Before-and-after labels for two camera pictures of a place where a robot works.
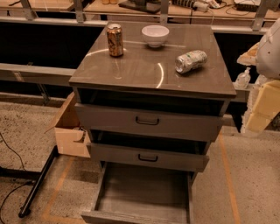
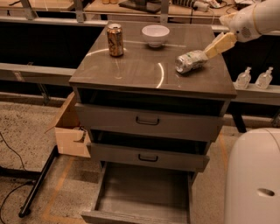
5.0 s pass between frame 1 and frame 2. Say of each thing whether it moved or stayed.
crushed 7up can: stayed
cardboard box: stayed
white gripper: moved
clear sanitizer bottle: stayed
